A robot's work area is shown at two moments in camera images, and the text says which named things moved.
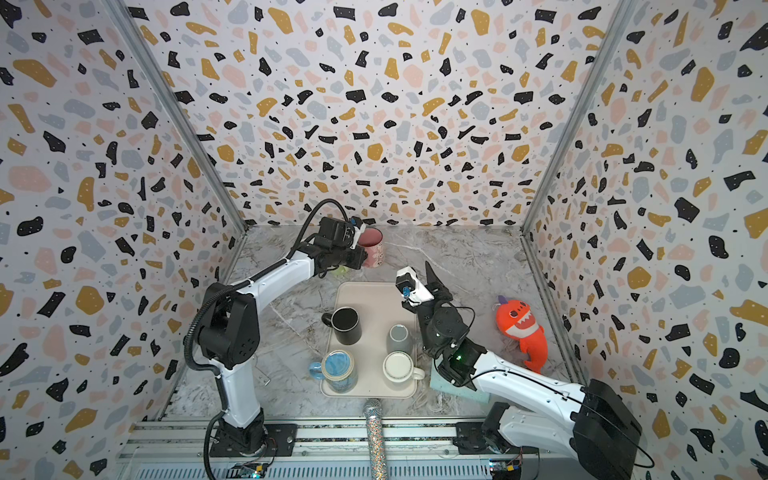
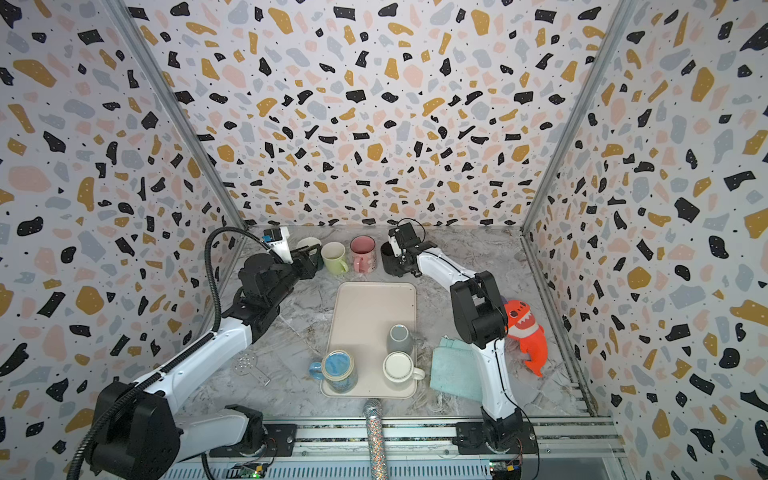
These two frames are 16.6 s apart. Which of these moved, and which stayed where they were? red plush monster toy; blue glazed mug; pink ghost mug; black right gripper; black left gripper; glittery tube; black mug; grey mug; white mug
Moved: black right gripper; black mug; pink ghost mug; black left gripper
Stayed: blue glazed mug; grey mug; white mug; red plush monster toy; glittery tube
